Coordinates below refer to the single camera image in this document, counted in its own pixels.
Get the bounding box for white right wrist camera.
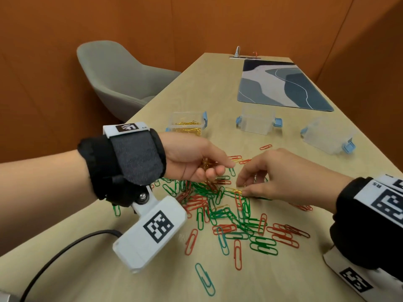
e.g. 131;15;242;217
322;247;403;302

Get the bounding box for white right marker band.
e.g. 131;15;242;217
353;173;403;229

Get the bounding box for handful of gold paper clips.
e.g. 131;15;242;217
200;157;218;174

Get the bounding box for black right wrist strap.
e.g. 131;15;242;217
330;176;403;283

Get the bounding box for black left wrist strap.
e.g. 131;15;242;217
77;128;168;208

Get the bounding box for blue patterned desk mat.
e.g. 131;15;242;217
236;59;335;113

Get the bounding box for pile of colored paper clips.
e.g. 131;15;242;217
112;143;314;297

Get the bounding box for black camera cable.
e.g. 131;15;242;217
19;229;123;302

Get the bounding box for transparent box with blue latches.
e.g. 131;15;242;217
235;105;283;136
166;111;208;137
300;116;358;156

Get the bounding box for white left marker band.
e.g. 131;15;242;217
102;122;151;139

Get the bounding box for person's right hand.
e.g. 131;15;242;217
236;148;354;214

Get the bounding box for white marker band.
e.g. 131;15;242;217
102;122;151;139
353;173;403;229

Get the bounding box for grey shell chair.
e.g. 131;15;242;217
76;40;183;123

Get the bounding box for person's left hand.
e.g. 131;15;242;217
158;132;236;183

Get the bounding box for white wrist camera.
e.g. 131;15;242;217
322;247;403;302
112;185;189;274

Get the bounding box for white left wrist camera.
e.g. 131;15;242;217
112;185;189;274

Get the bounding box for sorted heap of gold clips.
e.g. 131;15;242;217
171;120;202;136

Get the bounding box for person's left forearm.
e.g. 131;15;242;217
0;150;99;258

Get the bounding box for black wrist strap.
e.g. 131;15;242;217
330;176;403;283
77;128;168;208

